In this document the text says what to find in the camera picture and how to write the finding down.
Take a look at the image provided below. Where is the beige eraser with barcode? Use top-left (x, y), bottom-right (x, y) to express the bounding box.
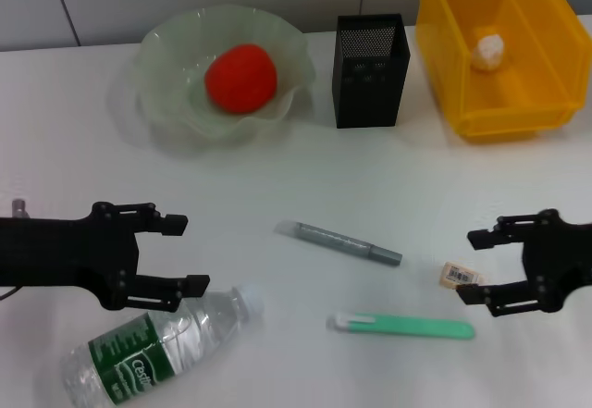
top-left (438, 261), bottom-right (491, 291)

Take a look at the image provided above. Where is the white paper ball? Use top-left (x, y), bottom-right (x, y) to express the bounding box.
top-left (470, 32), bottom-right (506, 73)

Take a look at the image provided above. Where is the yellow plastic bin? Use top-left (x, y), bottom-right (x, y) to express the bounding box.
top-left (414, 0), bottom-right (592, 144)

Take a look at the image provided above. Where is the grey marker pen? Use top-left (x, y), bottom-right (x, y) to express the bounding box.
top-left (275, 219), bottom-right (404, 268)

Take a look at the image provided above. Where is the translucent wavy glass fruit plate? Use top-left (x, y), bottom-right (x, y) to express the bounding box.
top-left (108, 5), bottom-right (318, 155)

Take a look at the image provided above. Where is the black mesh pen holder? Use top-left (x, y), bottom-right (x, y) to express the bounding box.
top-left (331, 13), bottom-right (412, 130)

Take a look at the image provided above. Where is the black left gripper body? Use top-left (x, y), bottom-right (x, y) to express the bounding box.
top-left (0, 202), bottom-right (141, 312)

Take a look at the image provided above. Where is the clear green-label water bottle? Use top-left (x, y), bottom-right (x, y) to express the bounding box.
top-left (62, 282), bottom-right (266, 407)

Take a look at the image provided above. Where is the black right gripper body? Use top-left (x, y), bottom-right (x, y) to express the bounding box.
top-left (521, 208), bottom-right (592, 315)

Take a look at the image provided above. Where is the mint green pen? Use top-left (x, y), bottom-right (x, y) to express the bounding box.
top-left (326, 312), bottom-right (476, 341)

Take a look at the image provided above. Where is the orange knitted toy fruit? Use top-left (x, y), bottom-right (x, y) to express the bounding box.
top-left (204, 43), bottom-right (279, 114)

